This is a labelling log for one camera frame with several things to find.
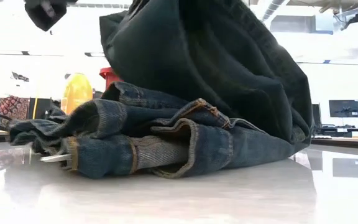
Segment dark office desk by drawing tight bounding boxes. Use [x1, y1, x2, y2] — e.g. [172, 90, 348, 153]
[311, 124, 358, 139]

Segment orange spray bottle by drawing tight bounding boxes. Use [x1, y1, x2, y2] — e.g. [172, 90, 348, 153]
[60, 72, 94, 115]

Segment black square box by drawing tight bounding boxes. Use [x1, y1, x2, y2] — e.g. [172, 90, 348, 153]
[28, 97, 54, 121]

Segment blue denim jeans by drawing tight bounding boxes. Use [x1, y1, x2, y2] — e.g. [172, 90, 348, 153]
[6, 0, 316, 180]

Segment red plastic bin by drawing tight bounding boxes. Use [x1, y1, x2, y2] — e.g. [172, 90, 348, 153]
[99, 67, 124, 91]

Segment red patterned cloth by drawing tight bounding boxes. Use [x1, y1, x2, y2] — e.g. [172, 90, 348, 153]
[0, 95, 30, 127]

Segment black computer monitor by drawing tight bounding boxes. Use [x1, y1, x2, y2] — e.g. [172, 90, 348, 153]
[311, 103, 322, 128]
[328, 99, 358, 118]

